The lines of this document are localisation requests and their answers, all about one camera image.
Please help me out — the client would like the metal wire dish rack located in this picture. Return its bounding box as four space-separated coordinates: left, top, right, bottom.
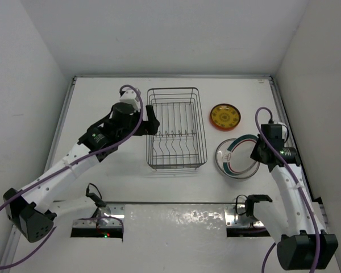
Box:
146 87 207 171

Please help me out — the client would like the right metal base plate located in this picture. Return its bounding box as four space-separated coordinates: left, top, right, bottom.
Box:
224 204 265 229

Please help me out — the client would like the metal base plate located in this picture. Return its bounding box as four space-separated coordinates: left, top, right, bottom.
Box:
73 204 125 229
224 204 265 229

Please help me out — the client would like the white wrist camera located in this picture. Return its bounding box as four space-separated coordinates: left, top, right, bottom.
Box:
119 90 140 111
274 121 289 143

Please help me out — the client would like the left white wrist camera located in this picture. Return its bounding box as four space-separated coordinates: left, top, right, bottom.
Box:
119 90 140 111

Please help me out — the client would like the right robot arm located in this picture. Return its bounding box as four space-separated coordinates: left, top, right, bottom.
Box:
245 122 338 272

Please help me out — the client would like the yellow brown plate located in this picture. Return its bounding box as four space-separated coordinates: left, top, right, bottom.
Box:
209 104 242 131

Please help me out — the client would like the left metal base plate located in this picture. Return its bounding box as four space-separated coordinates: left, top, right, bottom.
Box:
73 204 125 229

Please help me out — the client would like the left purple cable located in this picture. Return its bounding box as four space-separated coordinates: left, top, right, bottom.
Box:
0 85 144 270

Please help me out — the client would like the purple cable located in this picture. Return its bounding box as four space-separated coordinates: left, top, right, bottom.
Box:
0 85 144 270
255 107 323 273

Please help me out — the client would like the white plate green rim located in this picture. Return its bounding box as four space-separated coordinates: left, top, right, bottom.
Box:
221 134 260 179

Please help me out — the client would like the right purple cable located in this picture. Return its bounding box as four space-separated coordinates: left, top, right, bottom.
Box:
255 107 323 273

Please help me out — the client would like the orange plate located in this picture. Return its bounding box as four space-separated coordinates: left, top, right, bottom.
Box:
210 114 241 131

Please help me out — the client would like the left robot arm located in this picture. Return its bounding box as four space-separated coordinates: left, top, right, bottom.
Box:
3 102 160 243

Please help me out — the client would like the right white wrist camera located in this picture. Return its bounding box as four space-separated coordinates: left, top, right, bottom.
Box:
274 121 289 143

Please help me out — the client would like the white patterned plate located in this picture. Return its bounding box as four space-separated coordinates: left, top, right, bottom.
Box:
214 138 251 180

